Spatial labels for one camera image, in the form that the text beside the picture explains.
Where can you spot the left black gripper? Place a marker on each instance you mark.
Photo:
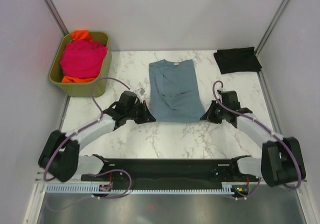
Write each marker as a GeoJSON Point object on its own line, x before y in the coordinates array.
{"type": "Point", "coordinates": [146, 116]}

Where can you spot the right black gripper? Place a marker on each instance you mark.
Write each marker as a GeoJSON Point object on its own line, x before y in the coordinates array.
{"type": "Point", "coordinates": [209, 115]}

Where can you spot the blue-grey t-shirt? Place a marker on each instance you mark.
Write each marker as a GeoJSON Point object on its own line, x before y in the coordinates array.
{"type": "Point", "coordinates": [174, 93]}

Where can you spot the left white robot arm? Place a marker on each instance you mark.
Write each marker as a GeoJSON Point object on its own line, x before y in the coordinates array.
{"type": "Point", "coordinates": [60, 155]}

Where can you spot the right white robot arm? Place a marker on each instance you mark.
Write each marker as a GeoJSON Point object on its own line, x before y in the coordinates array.
{"type": "Point", "coordinates": [281, 161]}

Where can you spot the olive green plastic bin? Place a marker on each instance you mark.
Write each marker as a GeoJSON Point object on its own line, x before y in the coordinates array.
{"type": "Point", "coordinates": [81, 89]}

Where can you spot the folded black t-shirt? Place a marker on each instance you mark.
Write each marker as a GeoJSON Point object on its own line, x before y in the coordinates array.
{"type": "Point", "coordinates": [237, 60]}

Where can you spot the magenta t-shirt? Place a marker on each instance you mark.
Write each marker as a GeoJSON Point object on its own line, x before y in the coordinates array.
{"type": "Point", "coordinates": [83, 59]}

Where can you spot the orange t-shirt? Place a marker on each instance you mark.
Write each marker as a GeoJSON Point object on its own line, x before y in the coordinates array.
{"type": "Point", "coordinates": [77, 36]}

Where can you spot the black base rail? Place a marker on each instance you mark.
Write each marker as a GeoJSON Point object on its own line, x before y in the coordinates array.
{"type": "Point", "coordinates": [169, 174]}

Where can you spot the white slotted cable duct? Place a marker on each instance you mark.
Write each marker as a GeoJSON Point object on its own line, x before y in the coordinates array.
{"type": "Point", "coordinates": [110, 190]}

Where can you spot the aluminium extrusion rail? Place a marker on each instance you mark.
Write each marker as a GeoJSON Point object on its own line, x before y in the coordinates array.
{"type": "Point", "coordinates": [40, 174]}

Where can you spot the right aluminium frame post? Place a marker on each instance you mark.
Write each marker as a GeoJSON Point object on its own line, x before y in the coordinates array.
{"type": "Point", "coordinates": [271, 26]}

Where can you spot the aluminium frame post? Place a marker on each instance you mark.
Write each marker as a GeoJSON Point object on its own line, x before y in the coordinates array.
{"type": "Point", "coordinates": [271, 26]}
{"type": "Point", "coordinates": [56, 16]}

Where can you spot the left aluminium frame post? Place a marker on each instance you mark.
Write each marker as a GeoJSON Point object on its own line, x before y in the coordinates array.
{"type": "Point", "coordinates": [56, 16]}

